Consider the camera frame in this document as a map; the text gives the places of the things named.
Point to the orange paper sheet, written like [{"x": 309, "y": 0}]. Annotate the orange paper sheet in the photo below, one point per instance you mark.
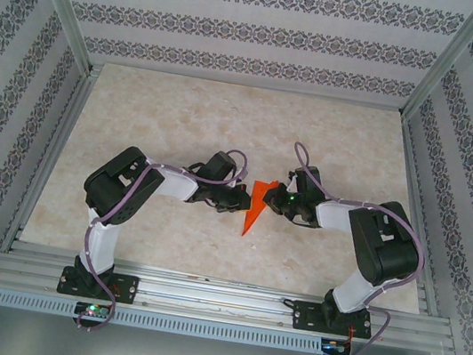
[{"x": 254, "y": 209}]

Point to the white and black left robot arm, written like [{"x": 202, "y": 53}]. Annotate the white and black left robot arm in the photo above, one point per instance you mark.
[{"x": 122, "y": 191}]

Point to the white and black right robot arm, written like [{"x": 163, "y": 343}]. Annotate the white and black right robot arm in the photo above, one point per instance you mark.
[{"x": 387, "y": 251}]

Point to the right controller board with LEDs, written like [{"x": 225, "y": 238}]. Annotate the right controller board with LEDs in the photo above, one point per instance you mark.
[{"x": 333, "y": 346}]

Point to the controller board with leds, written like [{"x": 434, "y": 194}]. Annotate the controller board with leds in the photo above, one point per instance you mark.
[
  {"x": 333, "y": 346},
  {"x": 91, "y": 310}
]

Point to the left controller board with LEDs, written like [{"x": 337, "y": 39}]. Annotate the left controller board with LEDs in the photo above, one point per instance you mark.
[{"x": 91, "y": 310}]

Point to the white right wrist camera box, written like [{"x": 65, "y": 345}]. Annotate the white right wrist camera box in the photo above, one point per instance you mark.
[{"x": 292, "y": 182}]

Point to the aluminium mounting rail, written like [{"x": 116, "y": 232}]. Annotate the aluminium mounting rail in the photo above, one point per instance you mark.
[{"x": 217, "y": 296}]

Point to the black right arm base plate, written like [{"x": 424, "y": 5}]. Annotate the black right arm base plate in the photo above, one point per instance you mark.
[{"x": 306, "y": 317}]

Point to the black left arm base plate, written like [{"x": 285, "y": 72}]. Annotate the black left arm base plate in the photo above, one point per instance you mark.
[{"x": 124, "y": 288}]

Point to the aluminium side rail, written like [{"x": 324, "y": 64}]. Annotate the aluminium side rail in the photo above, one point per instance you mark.
[
  {"x": 422, "y": 297},
  {"x": 67, "y": 123}
]

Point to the aluminium frame post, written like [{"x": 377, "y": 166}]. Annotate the aluminium frame post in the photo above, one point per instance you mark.
[
  {"x": 448, "y": 62},
  {"x": 61, "y": 5}
]

